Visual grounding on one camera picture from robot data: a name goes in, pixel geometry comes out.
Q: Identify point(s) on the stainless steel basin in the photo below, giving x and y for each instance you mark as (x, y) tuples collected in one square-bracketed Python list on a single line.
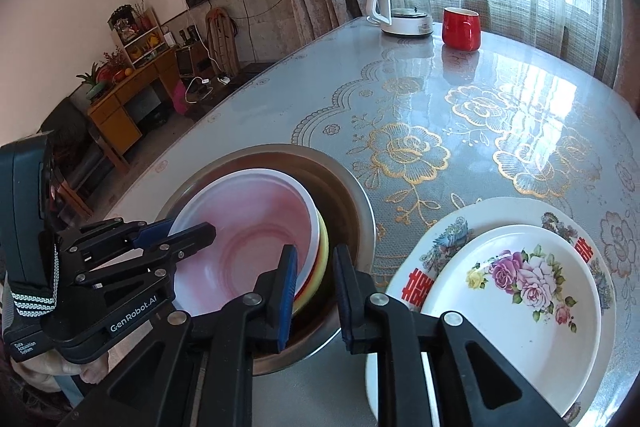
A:
[(350, 227)]

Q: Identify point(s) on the wooden chair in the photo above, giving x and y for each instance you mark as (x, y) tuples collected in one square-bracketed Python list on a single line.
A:
[(475, 12)]

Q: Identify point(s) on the pink bag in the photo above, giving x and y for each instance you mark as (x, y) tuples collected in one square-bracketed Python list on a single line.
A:
[(180, 99)]

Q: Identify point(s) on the red mug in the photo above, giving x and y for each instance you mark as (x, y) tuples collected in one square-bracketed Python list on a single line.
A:
[(457, 32)]

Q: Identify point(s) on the small shelf with ornaments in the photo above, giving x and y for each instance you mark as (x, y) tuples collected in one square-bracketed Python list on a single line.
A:
[(135, 42)]

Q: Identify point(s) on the lace table mat gold floral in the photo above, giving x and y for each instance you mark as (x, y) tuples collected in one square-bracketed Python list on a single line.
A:
[(450, 147)]

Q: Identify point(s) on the red bowl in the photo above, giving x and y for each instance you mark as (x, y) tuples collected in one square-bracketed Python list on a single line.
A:
[(240, 227)]

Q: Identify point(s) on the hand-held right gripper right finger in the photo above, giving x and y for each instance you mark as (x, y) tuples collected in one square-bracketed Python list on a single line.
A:
[(342, 292)]

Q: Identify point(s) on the yellow bowl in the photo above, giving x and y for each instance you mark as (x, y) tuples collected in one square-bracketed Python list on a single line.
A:
[(320, 267)]

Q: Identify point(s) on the wooden desk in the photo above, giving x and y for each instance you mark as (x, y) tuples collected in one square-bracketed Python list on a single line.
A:
[(120, 107)]

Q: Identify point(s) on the large white plate red print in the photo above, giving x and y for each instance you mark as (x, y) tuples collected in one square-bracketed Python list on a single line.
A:
[(450, 227)]

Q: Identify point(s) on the person's left hand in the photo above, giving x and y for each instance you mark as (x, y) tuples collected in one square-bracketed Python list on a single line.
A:
[(92, 369)]

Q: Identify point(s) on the small white floral plate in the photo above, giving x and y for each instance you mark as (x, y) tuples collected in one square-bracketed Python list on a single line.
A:
[(525, 342)]

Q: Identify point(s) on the potted plant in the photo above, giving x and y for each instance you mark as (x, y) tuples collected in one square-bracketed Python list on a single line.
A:
[(92, 84)]

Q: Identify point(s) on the white glass electric kettle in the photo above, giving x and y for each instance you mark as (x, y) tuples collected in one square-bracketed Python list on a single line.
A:
[(400, 24)]

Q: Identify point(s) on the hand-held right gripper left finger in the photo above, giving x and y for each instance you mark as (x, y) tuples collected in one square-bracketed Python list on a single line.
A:
[(287, 292)]

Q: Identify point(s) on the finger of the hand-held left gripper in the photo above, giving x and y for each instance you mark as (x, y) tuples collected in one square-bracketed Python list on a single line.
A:
[(150, 232), (195, 234)]

